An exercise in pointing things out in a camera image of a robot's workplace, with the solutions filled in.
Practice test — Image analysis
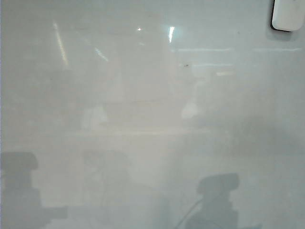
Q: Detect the white whiteboard eraser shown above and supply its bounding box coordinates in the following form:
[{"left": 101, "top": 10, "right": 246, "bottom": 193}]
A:
[{"left": 271, "top": 0, "right": 303, "bottom": 32}]

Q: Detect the white glass whiteboard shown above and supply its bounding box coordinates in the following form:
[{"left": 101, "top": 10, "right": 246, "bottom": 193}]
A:
[{"left": 0, "top": 0, "right": 305, "bottom": 229}]

